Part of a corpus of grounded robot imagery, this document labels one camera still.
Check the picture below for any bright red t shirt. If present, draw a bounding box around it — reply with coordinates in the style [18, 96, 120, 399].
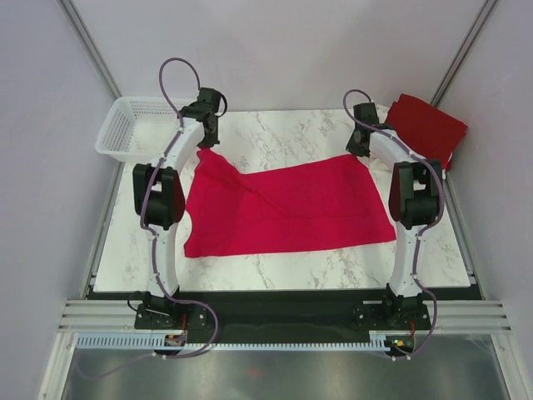
[184, 149, 396, 258]

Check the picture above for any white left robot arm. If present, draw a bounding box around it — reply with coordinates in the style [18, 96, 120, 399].
[132, 87, 227, 328]

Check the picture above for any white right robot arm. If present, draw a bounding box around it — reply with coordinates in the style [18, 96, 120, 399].
[346, 102, 445, 328]

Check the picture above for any cream folded t shirt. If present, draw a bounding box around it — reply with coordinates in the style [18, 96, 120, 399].
[366, 103, 449, 180]

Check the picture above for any dark red folded t shirt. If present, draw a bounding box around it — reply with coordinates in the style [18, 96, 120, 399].
[386, 93, 467, 172]

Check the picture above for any white plastic basket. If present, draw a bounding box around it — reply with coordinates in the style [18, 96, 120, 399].
[95, 97, 180, 164]

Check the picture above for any white slotted cable duct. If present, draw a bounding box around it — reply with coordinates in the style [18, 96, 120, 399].
[75, 332, 416, 352]

